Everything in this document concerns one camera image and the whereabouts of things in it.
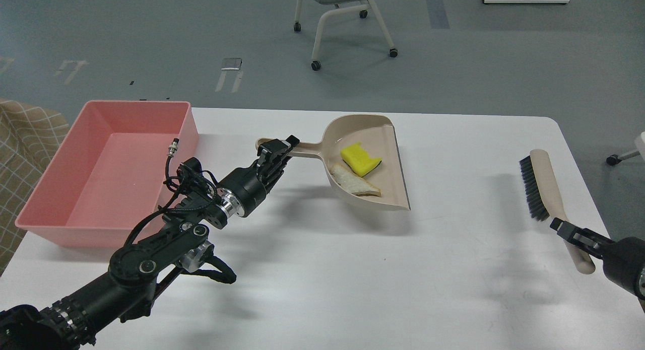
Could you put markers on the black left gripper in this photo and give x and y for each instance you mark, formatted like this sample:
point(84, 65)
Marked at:
point(247, 187)

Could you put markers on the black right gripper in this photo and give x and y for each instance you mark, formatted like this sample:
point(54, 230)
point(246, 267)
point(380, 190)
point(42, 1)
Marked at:
point(623, 261)

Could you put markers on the yellow sponge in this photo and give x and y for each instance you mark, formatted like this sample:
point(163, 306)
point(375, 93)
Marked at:
point(359, 159)

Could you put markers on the toast bread slice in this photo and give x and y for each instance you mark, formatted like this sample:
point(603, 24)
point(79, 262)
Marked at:
point(353, 183)

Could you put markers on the beige plastic dustpan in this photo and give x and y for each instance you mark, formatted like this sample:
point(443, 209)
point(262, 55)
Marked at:
point(377, 135)

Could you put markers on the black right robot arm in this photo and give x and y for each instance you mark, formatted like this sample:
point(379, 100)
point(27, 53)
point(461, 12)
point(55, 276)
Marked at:
point(623, 260)

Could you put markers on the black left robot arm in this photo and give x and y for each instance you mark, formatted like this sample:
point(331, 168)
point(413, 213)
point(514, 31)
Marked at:
point(170, 242)

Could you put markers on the pink plastic bin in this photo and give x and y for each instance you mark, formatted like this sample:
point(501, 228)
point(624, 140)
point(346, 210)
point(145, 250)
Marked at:
point(109, 171)

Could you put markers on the beige checkered cloth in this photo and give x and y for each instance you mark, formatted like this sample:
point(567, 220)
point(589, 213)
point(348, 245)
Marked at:
point(30, 137)

